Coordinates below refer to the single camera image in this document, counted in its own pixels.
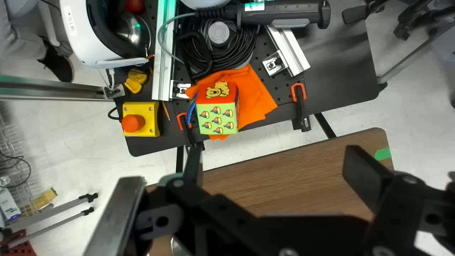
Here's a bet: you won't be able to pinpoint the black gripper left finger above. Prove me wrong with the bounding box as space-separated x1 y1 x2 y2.
83 175 149 256

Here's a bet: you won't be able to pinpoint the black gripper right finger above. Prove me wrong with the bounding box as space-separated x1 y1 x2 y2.
342 144 455 241

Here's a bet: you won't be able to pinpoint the orange towel pile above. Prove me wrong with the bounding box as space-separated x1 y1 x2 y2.
183 64 278 143

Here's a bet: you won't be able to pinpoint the thin tripod legs black tips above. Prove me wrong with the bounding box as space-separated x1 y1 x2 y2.
0 191 99 239

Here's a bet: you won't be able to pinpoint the brown wooden table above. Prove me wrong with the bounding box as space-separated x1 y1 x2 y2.
146 127 395 256

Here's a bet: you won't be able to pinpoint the yellow emergency stop box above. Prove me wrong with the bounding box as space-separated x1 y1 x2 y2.
120 101 161 140

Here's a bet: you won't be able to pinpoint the black pegboard table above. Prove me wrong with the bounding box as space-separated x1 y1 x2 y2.
110 0 387 158

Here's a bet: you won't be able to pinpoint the yellow toy pieces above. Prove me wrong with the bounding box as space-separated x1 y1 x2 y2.
122 67 149 96

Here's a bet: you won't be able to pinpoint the grey metal tripod leg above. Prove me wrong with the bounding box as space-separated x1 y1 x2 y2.
0 74 124 104

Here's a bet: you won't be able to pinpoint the colourful soft toy cube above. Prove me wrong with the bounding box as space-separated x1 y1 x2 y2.
194 81 240 137

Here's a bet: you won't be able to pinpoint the black white marker tag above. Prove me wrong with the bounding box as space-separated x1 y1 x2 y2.
261 53 285 76

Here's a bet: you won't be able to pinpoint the short aluminium extrusion piece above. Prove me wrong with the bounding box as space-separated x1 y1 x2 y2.
262 24 312 79

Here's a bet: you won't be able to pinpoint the black shoe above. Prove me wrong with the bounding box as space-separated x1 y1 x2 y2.
36 39 75 84

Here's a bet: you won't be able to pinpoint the black stand base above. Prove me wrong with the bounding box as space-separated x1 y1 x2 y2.
339 0 455 43

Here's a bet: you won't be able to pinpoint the grey round disc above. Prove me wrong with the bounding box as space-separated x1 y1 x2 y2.
205 20 232 47

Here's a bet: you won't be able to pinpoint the black clamp orange handle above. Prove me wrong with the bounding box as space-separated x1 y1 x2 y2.
174 111 205 154
288 81 312 134

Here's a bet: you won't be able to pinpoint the long aluminium extrusion rail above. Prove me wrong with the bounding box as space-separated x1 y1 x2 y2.
150 0 177 103

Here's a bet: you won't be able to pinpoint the black coiled cable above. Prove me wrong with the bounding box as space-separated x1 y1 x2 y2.
176 17 261 79

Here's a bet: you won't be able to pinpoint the black bar handle tool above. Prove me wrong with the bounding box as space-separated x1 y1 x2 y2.
194 0 332 32

